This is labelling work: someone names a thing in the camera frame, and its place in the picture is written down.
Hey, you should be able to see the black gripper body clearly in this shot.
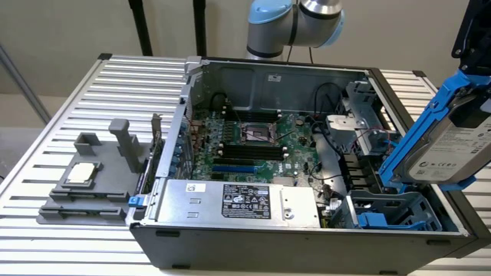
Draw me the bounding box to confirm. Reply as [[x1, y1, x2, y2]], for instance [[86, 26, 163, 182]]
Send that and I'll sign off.
[[451, 0, 491, 79]]

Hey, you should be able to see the hard disk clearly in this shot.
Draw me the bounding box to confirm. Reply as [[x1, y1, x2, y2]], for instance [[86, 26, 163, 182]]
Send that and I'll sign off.
[[378, 68, 491, 193]]

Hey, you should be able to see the grey metal disk bay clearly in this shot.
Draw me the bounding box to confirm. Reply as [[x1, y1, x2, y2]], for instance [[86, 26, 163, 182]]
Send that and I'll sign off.
[[333, 79, 399, 158]]

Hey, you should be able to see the grey disk bay blue latch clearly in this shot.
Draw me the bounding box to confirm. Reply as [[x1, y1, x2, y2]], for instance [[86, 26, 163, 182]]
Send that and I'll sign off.
[[345, 188, 446, 232]]

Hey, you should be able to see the black RAM slot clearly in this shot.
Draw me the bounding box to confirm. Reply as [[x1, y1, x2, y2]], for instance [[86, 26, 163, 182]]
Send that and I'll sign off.
[[223, 144, 287, 152], [228, 109, 280, 116], [222, 151, 287, 160], [228, 114, 280, 121]]

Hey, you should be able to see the blue expansion slot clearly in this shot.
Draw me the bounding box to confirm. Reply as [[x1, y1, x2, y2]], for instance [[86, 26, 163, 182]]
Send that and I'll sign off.
[[212, 165, 258, 174]]

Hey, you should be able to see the silver metal drive box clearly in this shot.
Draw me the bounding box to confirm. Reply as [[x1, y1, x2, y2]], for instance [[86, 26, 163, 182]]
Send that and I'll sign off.
[[325, 114, 366, 146]]

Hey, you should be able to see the green motherboard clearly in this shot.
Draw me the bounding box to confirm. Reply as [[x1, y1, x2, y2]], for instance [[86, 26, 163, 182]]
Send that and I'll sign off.
[[190, 110, 341, 190]]

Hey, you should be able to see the silver chipset heatsink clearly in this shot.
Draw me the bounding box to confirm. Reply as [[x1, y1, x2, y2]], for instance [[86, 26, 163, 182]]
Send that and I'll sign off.
[[272, 176, 299, 187]]

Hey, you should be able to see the CPU socket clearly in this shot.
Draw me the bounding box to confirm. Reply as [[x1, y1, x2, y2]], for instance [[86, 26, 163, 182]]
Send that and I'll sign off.
[[238, 122, 278, 144]]

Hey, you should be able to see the black open PC case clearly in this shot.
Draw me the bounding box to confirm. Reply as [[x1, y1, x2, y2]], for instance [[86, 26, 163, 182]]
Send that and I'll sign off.
[[124, 56, 481, 270]]

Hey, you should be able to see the silver power supply unit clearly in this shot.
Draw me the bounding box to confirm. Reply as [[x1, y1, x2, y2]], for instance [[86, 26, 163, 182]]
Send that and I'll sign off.
[[138, 178, 323, 228]]

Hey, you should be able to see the black stand pole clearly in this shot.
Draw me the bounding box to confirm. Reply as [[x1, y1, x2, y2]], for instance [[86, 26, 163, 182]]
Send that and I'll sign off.
[[191, 0, 208, 58], [130, 0, 155, 58]]

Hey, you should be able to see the graphics card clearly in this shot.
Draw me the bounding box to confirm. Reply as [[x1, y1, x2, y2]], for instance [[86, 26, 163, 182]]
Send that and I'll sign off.
[[142, 113, 167, 194]]

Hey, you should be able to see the grey parts rack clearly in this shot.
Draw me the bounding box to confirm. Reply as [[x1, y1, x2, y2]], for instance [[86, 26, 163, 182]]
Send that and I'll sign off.
[[35, 118, 151, 225]]

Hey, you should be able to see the silver CPU chip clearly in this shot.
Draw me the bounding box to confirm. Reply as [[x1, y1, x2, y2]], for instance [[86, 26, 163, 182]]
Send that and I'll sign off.
[[67, 162, 102, 183]]

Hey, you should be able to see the blue disk wire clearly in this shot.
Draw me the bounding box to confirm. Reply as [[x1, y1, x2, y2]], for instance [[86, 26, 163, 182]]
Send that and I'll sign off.
[[382, 131, 401, 155]]

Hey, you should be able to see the red and black wire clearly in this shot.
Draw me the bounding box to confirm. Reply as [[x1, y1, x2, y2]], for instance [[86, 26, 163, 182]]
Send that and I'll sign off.
[[351, 128, 398, 152]]

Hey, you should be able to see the long black looped wire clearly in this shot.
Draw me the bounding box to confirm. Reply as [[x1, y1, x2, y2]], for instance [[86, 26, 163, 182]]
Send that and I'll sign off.
[[313, 82, 349, 136]]

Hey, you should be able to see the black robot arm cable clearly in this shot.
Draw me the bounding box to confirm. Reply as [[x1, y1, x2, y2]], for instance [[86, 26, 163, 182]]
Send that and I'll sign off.
[[286, 0, 315, 63]]

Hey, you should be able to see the short black looped wire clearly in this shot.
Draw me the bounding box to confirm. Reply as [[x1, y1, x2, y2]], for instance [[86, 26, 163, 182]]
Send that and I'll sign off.
[[208, 91, 232, 112]]

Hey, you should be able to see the grey metal frame bar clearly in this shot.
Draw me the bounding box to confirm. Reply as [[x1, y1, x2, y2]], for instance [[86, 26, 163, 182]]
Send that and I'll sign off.
[[0, 43, 54, 125]]

